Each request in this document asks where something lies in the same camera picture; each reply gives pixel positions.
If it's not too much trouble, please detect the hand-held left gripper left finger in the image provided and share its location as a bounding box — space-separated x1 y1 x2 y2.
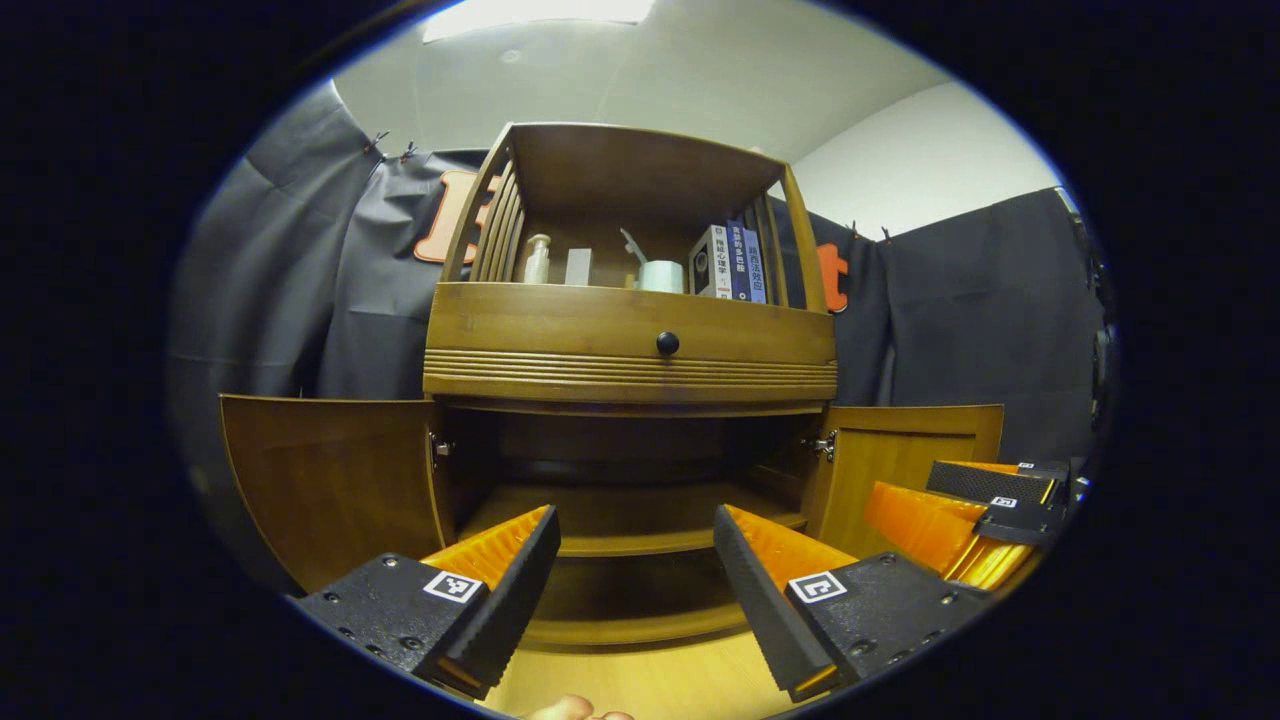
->
290 505 561 701

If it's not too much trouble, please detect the wooden cabinet door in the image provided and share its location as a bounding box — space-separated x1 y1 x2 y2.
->
218 393 453 596
805 403 1006 561

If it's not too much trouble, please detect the ceiling light panel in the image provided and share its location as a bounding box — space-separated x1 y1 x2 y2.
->
422 0 656 44

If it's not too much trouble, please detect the dark blue book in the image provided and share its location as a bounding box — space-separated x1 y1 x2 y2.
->
726 219 753 303

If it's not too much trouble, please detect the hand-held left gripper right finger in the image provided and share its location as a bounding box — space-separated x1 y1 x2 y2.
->
712 505 991 704

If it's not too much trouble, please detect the white book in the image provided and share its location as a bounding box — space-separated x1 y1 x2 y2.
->
688 224 734 300

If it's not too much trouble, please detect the light blue book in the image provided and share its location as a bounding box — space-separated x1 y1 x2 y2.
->
742 228 769 305

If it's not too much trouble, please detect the wooden inner shelf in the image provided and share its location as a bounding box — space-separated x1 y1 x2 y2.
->
458 485 807 558

